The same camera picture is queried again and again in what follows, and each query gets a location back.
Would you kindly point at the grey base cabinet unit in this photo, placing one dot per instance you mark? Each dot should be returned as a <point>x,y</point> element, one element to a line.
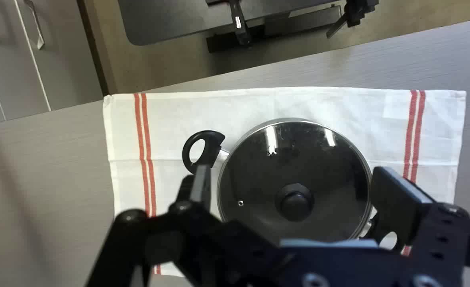
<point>69,53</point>

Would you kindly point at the white towel with red stripes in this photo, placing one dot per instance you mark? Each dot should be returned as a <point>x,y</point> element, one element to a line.
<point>324,106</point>

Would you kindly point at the black bench clamp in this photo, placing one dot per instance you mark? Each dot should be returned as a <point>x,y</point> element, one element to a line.
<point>359,10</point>
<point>238,21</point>

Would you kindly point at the glass lid with black knob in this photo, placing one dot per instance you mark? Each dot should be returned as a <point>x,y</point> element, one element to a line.
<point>276,170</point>

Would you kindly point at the black cooking pot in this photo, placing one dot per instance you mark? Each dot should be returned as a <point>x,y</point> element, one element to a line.
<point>214,136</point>

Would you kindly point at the black perforated workbench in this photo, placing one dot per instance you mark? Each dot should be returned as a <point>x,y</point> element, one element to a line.
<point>165,21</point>

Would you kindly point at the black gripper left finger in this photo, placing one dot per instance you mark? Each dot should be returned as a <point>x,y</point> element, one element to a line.
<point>139,240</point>

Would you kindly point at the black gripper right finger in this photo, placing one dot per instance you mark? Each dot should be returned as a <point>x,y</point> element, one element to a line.
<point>404,213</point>

